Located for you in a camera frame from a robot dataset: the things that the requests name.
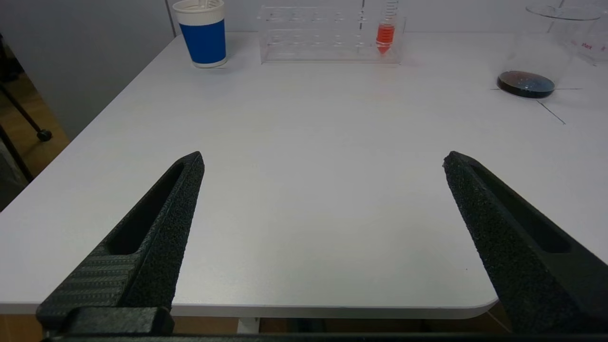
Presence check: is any test tube with red pigment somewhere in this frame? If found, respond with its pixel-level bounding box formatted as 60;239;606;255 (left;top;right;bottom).
375;0;399;56

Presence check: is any blue and white paper cup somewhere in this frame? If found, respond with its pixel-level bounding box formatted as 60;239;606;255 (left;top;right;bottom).
172;0;228;68

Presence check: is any black tripod stand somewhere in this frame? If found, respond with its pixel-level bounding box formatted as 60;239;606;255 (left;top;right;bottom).
0;81;54;183

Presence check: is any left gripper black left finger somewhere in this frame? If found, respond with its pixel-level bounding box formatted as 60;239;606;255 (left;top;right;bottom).
37;151;206;329

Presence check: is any clear glass beaker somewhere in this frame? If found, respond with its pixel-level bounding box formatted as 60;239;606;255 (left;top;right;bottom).
496;3;604;100

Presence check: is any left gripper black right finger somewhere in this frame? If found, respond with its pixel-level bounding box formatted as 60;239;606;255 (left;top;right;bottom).
443;151;608;333

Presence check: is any clear acrylic test tube rack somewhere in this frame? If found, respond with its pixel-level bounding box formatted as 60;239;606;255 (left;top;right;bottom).
257;4;405;65
576;17;608;66

